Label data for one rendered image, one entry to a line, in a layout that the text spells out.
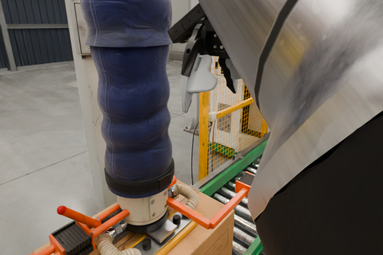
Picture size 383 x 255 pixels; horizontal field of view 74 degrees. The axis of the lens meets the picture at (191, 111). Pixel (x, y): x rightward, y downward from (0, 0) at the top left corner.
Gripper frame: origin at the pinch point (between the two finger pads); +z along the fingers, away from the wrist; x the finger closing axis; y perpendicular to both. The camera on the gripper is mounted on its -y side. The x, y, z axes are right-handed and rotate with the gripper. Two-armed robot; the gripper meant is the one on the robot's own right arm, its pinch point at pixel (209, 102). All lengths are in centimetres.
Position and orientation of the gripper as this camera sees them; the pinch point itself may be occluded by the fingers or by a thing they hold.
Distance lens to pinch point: 45.3
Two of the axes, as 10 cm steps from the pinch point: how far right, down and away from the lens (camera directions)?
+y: 7.7, 2.1, -6.0
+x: 6.4, -2.5, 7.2
